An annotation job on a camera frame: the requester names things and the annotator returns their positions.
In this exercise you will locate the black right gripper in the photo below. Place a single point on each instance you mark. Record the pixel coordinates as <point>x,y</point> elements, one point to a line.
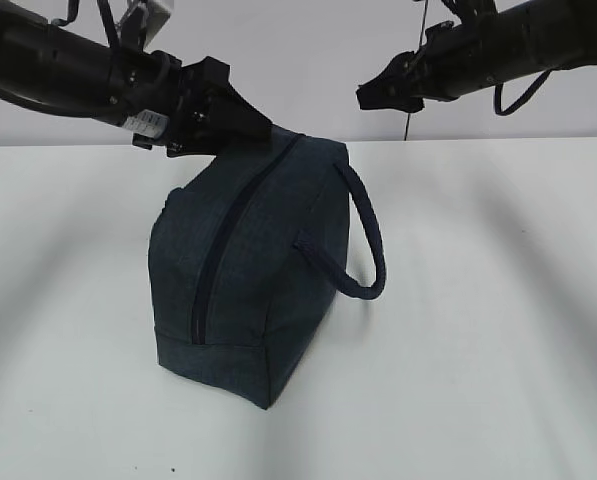
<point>452,63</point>

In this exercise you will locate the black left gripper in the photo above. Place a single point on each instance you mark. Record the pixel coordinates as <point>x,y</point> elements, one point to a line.
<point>164,103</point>

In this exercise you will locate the dark blue lunch bag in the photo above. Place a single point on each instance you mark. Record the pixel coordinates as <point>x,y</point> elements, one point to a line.
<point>244,262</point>

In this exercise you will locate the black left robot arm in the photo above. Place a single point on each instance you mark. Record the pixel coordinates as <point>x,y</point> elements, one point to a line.
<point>47,69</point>

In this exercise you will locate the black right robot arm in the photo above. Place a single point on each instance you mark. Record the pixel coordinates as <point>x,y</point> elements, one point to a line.
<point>512,52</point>

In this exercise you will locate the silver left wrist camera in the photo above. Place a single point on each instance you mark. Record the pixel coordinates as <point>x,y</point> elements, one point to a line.
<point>142,21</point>

